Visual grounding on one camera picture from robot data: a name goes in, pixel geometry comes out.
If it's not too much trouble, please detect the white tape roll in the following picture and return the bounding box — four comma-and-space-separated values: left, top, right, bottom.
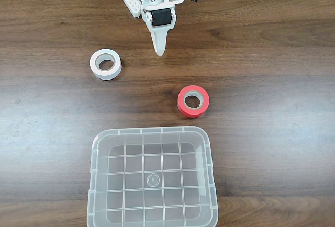
89, 48, 123, 81

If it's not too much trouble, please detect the clear plastic box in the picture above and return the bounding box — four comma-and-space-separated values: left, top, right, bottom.
86, 126, 219, 227

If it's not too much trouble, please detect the white perforated plate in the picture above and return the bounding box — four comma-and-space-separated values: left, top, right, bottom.
122, 0, 142, 18

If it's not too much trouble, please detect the red tape roll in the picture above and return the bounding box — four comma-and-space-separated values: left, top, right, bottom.
177, 85, 210, 119

